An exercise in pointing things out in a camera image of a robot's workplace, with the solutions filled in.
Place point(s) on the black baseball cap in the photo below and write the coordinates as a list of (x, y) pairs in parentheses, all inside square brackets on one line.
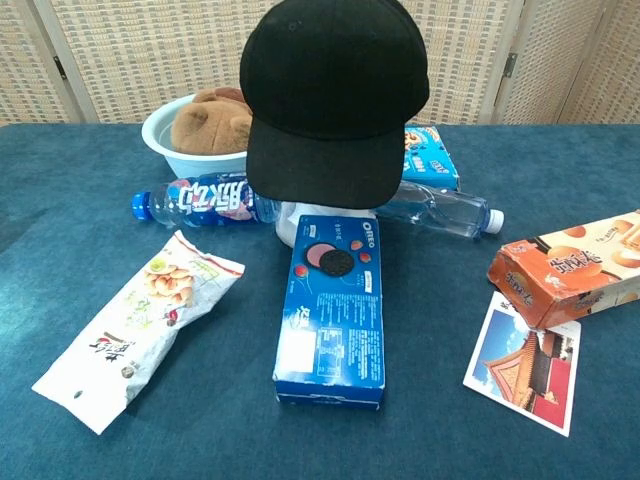
[(330, 100)]

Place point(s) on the white foam mannequin head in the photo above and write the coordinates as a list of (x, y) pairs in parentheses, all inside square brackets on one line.
[(288, 226)]

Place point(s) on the blue Oreo cookie box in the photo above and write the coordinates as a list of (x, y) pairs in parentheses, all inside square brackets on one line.
[(332, 320)]

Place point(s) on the clear water bottle white cap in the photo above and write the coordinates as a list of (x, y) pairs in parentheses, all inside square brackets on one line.
[(440, 212)]

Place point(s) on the blue label drink bottle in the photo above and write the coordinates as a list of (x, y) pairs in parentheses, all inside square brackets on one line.
[(200, 200)]

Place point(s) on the blue chocolate chip cookie box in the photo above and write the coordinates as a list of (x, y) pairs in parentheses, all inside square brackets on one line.
[(430, 160)]

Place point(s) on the brown plush capybara toy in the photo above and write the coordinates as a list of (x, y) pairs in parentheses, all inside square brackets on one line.
[(205, 125)]

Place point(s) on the light blue plastic basin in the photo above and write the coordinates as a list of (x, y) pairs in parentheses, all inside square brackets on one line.
[(162, 150)]

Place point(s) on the white snack bag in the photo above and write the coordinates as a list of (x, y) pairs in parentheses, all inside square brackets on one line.
[(130, 330)]

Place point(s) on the red palace postcard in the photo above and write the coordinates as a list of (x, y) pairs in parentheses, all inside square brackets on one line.
[(525, 370)]

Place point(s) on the orange biscuit box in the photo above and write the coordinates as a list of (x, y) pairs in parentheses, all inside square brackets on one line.
[(565, 280)]

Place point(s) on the woven bamboo folding screen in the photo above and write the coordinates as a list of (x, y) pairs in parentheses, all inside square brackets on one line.
[(150, 50)]

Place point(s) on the black screen hinge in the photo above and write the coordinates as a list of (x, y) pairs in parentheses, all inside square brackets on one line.
[(510, 65), (60, 67)]

